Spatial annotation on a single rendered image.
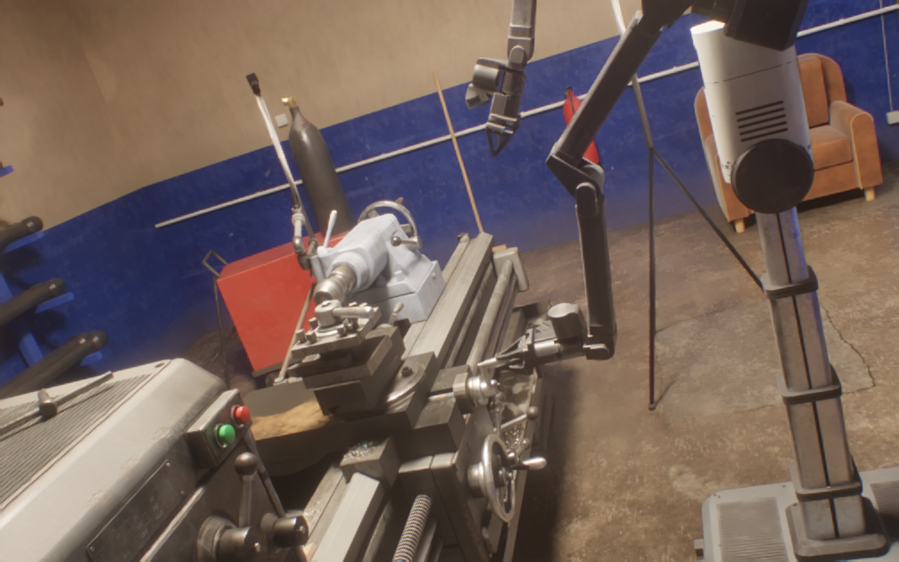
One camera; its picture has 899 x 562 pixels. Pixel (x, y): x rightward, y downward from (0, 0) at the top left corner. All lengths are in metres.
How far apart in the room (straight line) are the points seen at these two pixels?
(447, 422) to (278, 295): 3.20
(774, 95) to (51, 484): 1.37
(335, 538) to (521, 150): 4.59
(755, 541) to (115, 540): 1.63
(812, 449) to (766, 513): 0.36
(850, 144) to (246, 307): 3.77
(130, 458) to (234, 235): 5.69
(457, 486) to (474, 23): 4.43
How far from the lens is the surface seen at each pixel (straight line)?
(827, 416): 1.97
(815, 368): 1.92
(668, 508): 2.83
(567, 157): 1.58
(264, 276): 4.87
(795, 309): 1.86
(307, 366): 1.80
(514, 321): 3.41
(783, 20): 1.48
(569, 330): 1.77
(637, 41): 1.51
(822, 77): 5.59
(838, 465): 2.04
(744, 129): 1.67
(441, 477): 1.82
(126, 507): 1.06
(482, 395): 1.89
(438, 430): 1.81
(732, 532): 2.26
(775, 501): 2.35
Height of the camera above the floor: 1.65
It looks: 17 degrees down
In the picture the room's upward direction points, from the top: 19 degrees counter-clockwise
